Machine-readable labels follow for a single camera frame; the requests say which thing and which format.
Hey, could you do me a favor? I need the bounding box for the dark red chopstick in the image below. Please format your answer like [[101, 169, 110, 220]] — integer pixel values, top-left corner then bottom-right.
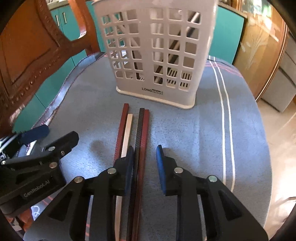
[[114, 103, 129, 161]]

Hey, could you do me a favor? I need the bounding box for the brown wooden chair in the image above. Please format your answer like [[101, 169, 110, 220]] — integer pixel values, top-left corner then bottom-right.
[[1, 1, 100, 137]]

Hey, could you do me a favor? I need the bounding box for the grey drawer unit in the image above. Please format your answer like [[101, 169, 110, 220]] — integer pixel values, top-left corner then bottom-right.
[[262, 34, 296, 113]]

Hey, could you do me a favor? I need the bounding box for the wooden glass-door cabinet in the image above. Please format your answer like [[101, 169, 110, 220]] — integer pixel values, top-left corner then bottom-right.
[[234, 1, 288, 100]]

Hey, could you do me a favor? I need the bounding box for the white plastic utensil basket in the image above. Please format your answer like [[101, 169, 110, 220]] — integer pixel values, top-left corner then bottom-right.
[[92, 1, 218, 109]]

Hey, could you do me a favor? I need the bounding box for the blue striped table cloth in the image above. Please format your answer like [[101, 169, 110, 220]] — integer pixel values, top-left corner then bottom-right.
[[33, 56, 272, 240]]

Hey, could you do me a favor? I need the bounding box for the black chopstick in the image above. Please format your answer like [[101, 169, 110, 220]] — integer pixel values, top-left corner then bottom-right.
[[126, 108, 144, 241]]

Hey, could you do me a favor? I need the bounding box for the beige chopstick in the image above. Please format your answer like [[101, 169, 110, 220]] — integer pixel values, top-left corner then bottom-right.
[[114, 113, 133, 241]]

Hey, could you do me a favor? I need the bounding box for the teal kitchen cabinet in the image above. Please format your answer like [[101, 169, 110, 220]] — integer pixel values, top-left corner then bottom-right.
[[13, 1, 244, 132]]

